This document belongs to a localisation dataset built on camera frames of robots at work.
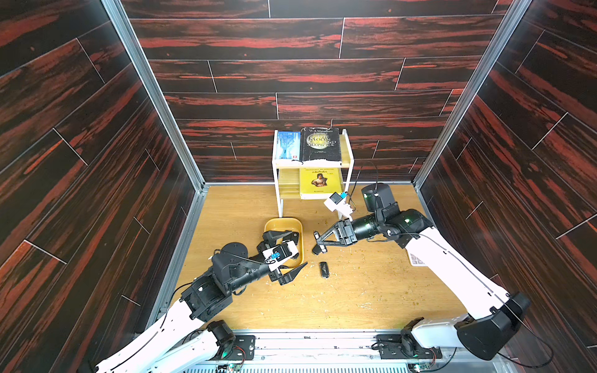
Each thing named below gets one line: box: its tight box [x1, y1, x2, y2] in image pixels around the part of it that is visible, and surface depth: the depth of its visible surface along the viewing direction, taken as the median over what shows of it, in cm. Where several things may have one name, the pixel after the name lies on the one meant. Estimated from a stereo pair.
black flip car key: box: [311, 244, 329, 255], surface depth 98 cm
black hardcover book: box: [300, 127, 343, 163], surface depth 88 cm
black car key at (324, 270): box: [319, 261, 330, 279], surface depth 92 cm
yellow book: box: [299, 167, 343, 201], surface depth 98 cm
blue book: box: [277, 131, 301, 161], surface depth 88 cm
